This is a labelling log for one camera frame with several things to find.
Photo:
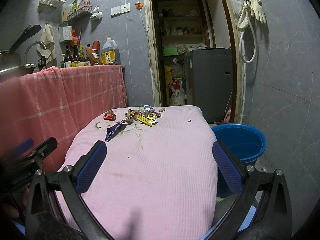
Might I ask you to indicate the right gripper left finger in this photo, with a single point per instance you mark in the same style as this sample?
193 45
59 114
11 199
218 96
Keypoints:
75 180

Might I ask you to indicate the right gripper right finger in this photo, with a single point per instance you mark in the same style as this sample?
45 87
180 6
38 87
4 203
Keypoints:
242 181

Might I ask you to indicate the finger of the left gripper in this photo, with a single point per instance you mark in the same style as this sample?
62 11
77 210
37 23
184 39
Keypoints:
22 147
42 151

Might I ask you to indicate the purple snack wrapper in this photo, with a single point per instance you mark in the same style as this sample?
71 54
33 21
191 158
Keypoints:
111 131

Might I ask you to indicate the red wrapper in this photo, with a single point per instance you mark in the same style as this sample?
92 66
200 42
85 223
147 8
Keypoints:
109 115

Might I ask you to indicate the grey wrapper pile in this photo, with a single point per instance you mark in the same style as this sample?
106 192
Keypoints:
132 113

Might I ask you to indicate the yellow snack wrapper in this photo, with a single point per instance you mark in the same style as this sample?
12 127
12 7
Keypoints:
148 120

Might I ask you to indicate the blue white wrapper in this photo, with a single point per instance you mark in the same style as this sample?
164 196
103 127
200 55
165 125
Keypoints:
148 108

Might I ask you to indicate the chrome kitchen faucet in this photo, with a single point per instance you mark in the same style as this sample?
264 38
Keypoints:
30 52

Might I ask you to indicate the person's left hand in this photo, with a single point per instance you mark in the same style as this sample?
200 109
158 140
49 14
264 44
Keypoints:
16 208

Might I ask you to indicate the blue plastic bucket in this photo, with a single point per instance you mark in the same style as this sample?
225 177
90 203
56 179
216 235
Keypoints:
244 141

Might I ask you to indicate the red checked cloth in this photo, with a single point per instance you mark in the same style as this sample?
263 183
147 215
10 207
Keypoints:
59 103

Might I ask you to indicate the pink cloth on table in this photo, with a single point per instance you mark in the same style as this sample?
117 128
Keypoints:
159 181

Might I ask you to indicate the dark glass bottle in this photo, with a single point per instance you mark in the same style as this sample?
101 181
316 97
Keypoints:
75 58

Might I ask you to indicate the brown sauce pouch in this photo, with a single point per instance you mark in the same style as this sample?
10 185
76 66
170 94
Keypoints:
92 56

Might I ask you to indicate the beige hanging towel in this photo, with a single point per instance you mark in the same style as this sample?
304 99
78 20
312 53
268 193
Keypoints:
47 38

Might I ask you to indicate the red cup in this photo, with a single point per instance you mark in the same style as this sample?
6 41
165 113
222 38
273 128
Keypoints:
96 45

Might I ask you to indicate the large soy sauce jug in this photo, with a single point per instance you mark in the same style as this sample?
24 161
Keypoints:
110 52

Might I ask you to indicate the white utensil box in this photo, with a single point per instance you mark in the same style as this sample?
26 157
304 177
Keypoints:
65 33

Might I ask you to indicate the grey washing machine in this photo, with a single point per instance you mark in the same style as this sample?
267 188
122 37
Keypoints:
208 77

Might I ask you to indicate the yellow bag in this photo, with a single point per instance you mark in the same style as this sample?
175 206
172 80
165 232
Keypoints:
168 77

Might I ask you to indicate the green box on shelf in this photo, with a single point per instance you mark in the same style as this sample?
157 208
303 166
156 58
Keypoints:
170 51

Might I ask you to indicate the storage room shelf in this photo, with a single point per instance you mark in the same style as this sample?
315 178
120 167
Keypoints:
182 24

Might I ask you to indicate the cream rubber gloves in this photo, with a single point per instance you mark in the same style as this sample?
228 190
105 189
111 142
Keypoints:
250 8

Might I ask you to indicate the wall spice shelf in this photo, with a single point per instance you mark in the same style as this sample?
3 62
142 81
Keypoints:
79 10

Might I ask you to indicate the white rag on wall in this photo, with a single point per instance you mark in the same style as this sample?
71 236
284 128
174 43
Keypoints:
96 14

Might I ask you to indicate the white wall switch plate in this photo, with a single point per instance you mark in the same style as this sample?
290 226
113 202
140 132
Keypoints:
121 9

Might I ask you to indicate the orange wall hook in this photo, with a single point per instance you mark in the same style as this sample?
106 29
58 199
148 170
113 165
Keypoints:
139 5

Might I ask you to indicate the wooden door frame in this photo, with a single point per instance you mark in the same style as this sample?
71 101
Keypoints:
239 83

